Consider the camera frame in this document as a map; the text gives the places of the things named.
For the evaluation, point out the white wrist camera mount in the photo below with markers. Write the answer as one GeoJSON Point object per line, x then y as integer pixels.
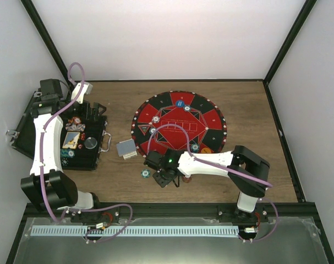
{"type": "Point", "coordinates": [79, 92]}

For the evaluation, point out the card deck in case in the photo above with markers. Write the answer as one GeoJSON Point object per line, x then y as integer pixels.
{"type": "Point", "coordinates": [71, 140]}

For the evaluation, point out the light blue slotted rail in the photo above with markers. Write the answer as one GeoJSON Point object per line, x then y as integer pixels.
{"type": "Point", "coordinates": [136, 231]}

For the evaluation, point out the orange big blind button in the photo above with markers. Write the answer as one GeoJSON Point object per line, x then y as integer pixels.
{"type": "Point", "coordinates": [206, 150]}

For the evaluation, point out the blue small blind button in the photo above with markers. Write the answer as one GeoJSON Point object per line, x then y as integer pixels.
{"type": "Point", "coordinates": [180, 103]}

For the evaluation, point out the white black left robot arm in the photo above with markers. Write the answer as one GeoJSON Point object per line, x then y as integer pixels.
{"type": "Point", "coordinates": [47, 187]}

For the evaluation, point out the black dealer button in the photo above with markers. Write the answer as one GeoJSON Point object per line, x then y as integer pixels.
{"type": "Point", "coordinates": [90, 143]}

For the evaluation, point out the playing card deck box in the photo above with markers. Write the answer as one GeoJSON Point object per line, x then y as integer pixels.
{"type": "Point", "coordinates": [126, 149]}

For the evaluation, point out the white blue poker chip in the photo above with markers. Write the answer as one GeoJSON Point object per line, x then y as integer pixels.
{"type": "Point", "coordinates": [155, 119]}

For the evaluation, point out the round red black poker mat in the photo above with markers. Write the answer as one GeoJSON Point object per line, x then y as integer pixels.
{"type": "Point", "coordinates": [177, 129]}

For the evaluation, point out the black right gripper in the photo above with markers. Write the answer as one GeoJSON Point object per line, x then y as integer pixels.
{"type": "Point", "coordinates": [162, 182]}

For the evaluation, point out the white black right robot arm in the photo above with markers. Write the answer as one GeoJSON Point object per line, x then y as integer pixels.
{"type": "Point", "coordinates": [248, 171]}

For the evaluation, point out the black poker set case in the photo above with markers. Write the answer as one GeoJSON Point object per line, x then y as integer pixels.
{"type": "Point", "coordinates": [93, 116]}

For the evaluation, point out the mixed chips in case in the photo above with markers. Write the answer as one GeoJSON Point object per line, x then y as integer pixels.
{"type": "Point", "coordinates": [75, 124]}

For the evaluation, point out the teal chip in case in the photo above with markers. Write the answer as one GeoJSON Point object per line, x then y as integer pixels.
{"type": "Point", "coordinates": [67, 153]}

